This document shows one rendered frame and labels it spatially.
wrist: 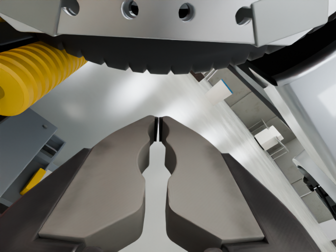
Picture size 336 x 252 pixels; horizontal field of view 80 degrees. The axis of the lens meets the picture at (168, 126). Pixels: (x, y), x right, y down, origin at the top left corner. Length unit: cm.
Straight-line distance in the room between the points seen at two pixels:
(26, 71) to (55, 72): 5
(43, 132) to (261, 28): 59
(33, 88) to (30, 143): 37
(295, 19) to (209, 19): 7
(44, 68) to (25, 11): 9
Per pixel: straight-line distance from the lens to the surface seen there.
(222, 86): 622
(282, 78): 40
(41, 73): 27
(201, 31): 18
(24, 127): 64
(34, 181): 63
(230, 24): 19
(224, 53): 28
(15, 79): 24
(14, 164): 57
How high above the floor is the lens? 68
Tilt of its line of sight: 20 degrees down
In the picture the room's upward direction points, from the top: 52 degrees clockwise
